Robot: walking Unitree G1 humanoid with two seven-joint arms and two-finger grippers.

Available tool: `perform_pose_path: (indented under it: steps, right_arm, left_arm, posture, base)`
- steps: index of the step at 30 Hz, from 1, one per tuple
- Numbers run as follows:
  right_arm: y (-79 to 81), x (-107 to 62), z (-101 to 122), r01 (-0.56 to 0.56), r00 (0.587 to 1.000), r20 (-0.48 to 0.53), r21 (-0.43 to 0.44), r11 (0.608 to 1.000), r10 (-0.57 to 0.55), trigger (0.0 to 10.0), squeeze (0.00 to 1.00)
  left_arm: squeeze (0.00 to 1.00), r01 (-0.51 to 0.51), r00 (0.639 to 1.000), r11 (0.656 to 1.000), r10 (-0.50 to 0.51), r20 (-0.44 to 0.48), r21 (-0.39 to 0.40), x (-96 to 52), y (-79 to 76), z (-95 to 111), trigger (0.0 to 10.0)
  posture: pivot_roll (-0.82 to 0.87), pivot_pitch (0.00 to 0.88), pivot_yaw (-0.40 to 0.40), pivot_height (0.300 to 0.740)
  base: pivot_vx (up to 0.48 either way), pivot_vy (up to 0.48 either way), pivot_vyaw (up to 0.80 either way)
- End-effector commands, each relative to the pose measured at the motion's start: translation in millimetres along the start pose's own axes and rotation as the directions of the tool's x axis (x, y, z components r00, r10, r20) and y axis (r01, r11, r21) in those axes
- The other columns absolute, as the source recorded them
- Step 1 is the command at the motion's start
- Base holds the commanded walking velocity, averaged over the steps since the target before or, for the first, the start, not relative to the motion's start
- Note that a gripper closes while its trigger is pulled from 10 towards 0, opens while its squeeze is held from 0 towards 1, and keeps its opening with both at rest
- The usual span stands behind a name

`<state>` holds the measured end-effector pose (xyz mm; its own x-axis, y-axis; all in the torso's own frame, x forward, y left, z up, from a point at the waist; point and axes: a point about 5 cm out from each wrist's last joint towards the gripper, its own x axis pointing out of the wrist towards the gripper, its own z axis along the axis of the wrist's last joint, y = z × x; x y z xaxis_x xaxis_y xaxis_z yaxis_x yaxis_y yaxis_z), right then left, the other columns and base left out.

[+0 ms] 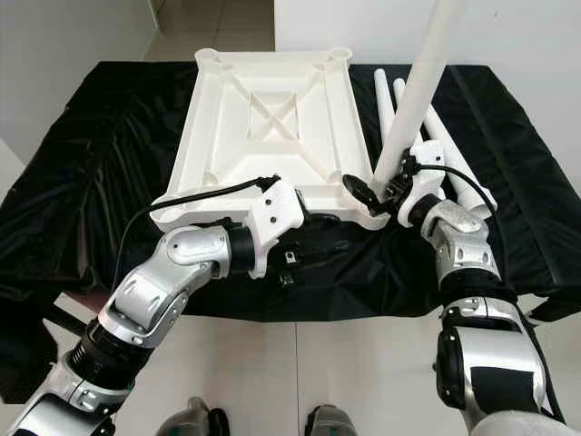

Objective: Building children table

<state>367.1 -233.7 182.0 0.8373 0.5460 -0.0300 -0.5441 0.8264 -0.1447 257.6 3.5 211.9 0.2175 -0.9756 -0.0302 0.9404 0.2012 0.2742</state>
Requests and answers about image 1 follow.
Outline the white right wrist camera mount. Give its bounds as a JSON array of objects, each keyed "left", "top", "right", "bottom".
[{"left": 404, "top": 150, "right": 450, "bottom": 219}]

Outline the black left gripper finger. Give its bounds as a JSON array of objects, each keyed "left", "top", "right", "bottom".
[{"left": 295, "top": 238, "right": 355, "bottom": 264}]

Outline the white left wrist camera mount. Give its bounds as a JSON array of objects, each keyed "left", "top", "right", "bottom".
[{"left": 241, "top": 177, "right": 308, "bottom": 278}]

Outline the white plastic table leg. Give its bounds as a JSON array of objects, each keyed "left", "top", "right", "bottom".
[
  {"left": 374, "top": 69, "right": 405, "bottom": 155},
  {"left": 394, "top": 78, "right": 414, "bottom": 114},
  {"left": 372, "top": 0, "right": 464, "bottom": 187},
  {"left": 427, "top": 100, "right": 500, "bottom": 214}
]

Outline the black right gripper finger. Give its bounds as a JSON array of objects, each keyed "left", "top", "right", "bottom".
[{"left": 343, "top": 175, "right": 382, "bottom": 210}]

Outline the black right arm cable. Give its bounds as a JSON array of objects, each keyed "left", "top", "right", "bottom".
[{"left": 413, "top": 162, "right": 559, "bottom": 419}]

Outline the black table cloth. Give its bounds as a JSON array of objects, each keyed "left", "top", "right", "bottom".
[{"left": 0, "top": 59, "right": 581, "bottom": 405}]

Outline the robot right leg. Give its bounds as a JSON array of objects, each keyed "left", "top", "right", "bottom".
[{"left": 307, "top": 406, "right": 364, "bottom": 436}]

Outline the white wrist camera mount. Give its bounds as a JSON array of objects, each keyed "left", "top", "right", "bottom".
[
  {"left": 404, "top": 150, "right": 450, "bottom": 219},
  {"left": 241, "top": 177, "right": 308, "bottom": 278}
]

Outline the white plastic table top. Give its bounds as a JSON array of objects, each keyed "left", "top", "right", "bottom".
[{"left": 150, "top": 47, "right": 389, "bottom": 233}]

